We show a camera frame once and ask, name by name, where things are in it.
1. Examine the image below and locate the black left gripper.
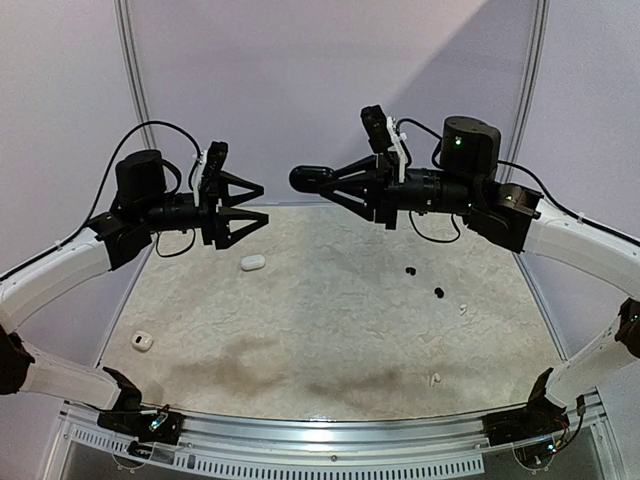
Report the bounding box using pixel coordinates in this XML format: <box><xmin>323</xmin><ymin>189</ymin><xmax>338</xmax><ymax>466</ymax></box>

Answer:
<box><xmin>139</xmin><ymin>170</ymin><xmax>269</xmax><ymax>248</ymax></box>

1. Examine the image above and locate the black oval charging case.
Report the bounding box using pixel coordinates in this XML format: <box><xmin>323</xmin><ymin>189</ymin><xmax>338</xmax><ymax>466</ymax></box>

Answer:
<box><xmin>289</xmin><ymin>165</ymin><xmax>335</xmax><ymax>194</ymax></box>

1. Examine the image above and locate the white oval charging case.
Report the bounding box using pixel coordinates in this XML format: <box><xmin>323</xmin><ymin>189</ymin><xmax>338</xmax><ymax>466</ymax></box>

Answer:
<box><xmin>240</xmin><ymin>254</ymin><xmax>266</xmax><ymax>272</ymax></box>

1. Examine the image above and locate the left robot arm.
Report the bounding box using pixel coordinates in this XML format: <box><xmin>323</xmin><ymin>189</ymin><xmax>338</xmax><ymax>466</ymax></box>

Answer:
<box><xmin>1</xmin><ymin>142</ymin><xmax>269</xmax><ymax>445</ymax></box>

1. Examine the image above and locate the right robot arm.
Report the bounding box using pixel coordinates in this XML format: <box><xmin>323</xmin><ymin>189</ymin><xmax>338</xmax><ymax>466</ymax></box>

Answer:
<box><xmin>289</xmin><ymin>107</ymin><xmax>639</xmax><ymax>445</ymax></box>

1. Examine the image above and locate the small white charging case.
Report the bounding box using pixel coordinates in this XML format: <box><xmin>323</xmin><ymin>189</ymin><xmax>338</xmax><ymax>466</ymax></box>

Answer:
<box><xmin>131</xmin><ymin>331</ymin><xmax>154</xmax><ymax>352</ymax></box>

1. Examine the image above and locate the white earbud near front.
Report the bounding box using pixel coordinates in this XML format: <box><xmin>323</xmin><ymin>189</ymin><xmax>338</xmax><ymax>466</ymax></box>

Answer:
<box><xmin>429</xmin><ymin>372</ymin><xmax>442</xmax><ymax>388</ymax></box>

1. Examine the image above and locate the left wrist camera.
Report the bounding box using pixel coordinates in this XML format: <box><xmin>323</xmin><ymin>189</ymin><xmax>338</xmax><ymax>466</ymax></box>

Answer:
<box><xmin>192</xmin><ymin>141</ymin><xmax>229</xmax><ymax>206</ymax></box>

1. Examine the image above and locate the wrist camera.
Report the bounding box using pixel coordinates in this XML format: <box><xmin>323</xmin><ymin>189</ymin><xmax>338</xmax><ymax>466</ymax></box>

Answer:
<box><xmin>360</xmin><ymin>105</ymin><xmax>409</xmax><ymax>184</ymax></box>
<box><xmin>192</xmin><ymin>141</ymin><xmax>229</xmax><ymax>206</ymax></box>

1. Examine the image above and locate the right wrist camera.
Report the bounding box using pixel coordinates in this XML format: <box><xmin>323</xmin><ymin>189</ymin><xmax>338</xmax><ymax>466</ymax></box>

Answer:
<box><xmin>360</xmin><ymin>105</ymin><xmax>409</xmax><ymax>184</ymax></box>

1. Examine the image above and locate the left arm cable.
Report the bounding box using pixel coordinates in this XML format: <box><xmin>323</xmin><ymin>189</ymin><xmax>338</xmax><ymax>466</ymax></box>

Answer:
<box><xmin>0</xmin><ymin>120</ymin><xmax>204</xmax><ymax>281</ymax></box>

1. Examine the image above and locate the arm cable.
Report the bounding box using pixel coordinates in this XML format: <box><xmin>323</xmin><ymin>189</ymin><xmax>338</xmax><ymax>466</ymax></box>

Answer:
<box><xmin>394</xmin><ymin>117</ymin><xmax>640</xmax><ymax>246</ymax></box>
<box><xmin>0</xmin><ymin>120</ymin><xmax>204</xmax><ymax>281</ymax></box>

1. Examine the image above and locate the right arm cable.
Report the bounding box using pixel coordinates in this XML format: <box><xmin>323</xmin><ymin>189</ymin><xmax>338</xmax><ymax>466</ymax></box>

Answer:
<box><xmin>394</xmin><ymin>117</ymin><xmax>640</xmax><ymax>246</ymax></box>

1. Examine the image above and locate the aluminium table front rail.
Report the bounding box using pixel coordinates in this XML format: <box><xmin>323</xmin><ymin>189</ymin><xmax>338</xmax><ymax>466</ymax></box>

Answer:
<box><xmin>44</xmin><ymin>393</ymin><xmax>624</xmax><ymax>479</ymax></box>

